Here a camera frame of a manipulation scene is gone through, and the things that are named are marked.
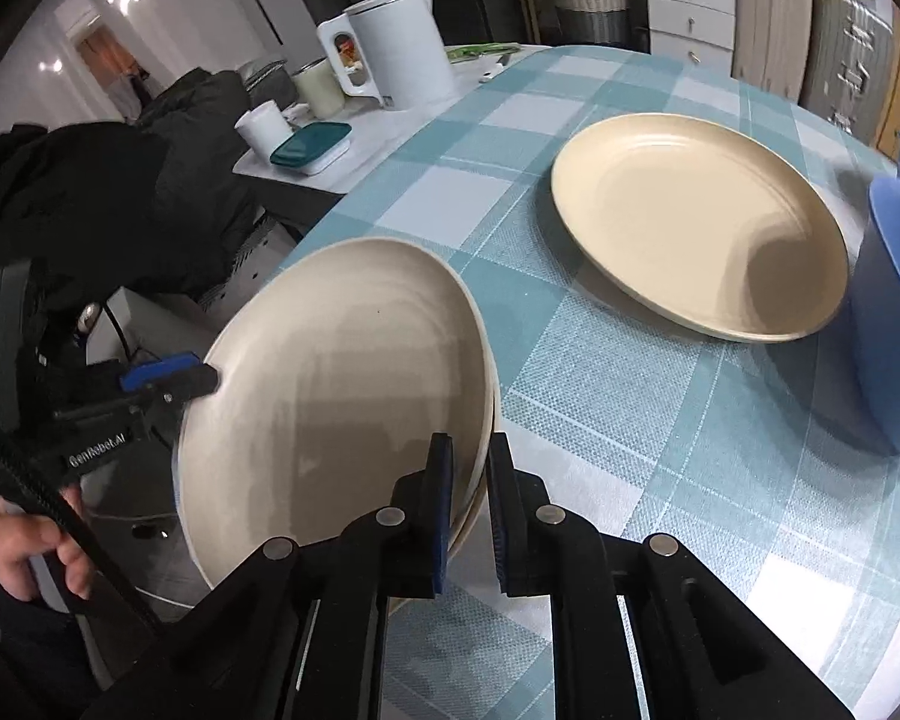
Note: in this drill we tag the green flat object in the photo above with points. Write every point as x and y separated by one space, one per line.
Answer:
480 52

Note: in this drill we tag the white cup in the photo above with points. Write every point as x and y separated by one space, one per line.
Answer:
262 127

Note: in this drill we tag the person's left forearm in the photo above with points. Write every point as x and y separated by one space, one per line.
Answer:
45 652

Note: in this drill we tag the beige suitcase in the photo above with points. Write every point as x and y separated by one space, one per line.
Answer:
772 22

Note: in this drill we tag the white box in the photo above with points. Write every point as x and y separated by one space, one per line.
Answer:
150 322

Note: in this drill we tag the checked teal tablecloth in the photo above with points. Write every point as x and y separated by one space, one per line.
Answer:
630 465

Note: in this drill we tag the white drawer cabinet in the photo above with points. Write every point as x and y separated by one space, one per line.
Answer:
690 7

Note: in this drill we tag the pale green mug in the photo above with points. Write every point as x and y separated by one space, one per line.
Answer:
319 90

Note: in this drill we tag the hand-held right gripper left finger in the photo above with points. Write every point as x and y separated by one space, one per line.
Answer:
442 517

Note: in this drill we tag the teal lidded container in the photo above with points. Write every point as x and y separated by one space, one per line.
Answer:
311 141

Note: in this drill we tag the wicker basket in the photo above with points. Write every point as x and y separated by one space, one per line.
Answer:
589 7

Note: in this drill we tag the black jacket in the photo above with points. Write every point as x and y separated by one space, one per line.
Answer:
105 195

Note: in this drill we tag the white side table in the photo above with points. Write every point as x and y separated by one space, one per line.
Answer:
390 135

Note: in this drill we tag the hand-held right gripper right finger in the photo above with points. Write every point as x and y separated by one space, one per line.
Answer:
497 521

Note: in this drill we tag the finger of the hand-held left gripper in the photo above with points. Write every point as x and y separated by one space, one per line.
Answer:
157 373

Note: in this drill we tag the cream plate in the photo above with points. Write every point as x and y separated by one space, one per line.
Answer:
690 217

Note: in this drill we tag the silver suitcase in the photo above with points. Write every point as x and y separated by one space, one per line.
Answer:
851 60

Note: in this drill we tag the white plate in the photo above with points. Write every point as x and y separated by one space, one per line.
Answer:
330 405
493 409

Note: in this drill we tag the person's left hand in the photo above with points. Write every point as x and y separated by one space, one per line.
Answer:
30 551

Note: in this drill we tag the white electric kettle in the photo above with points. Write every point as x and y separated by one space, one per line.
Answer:
412 45

